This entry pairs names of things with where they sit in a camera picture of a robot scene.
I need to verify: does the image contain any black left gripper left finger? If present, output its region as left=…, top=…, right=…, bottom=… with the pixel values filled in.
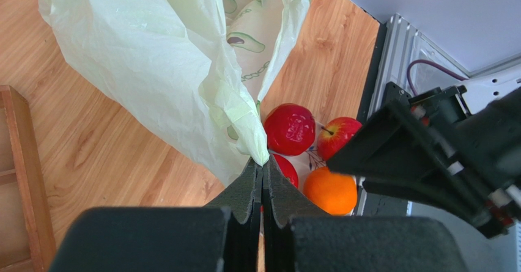
left=50, top=160, right=262, bottom=271

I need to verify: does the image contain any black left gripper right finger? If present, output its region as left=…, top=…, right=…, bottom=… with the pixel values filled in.
left=262, top=158, right=467, bottom=271

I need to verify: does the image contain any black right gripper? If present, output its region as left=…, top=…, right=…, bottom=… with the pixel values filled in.
left=326, top=86, right=520, bottom=238

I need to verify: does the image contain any orange fake orange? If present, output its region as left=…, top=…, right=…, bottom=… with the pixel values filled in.
left=303, top=167, right=358, bottom=216

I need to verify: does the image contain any red fake tomato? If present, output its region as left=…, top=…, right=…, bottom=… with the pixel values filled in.
left=273, top=154, right=299, bottom=188

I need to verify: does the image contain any red fake apple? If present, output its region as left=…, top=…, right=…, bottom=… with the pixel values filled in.
left=317, top=117, right=362, bottom=161

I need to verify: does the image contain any red fake pomegranate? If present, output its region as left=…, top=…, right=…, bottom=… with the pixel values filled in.
left=264, top=103, right=316, bottom=156

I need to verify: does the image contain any light green plastic bag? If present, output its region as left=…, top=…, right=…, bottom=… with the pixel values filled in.
left=39, top=0, right=311, bottom=186

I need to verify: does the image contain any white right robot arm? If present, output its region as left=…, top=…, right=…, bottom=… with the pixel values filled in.
left=326, top=70, right=520, bottom=238

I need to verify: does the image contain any beige and blue plate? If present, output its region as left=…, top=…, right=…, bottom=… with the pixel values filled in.
left=289, top=122, right=332, bottom=191

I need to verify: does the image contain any brown wooden divided tray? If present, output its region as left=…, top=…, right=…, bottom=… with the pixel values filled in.
left=1, top=85, right=56, bottom=271

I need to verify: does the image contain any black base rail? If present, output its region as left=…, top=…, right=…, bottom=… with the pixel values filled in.
left=352, top=12, right=473, bottom=216

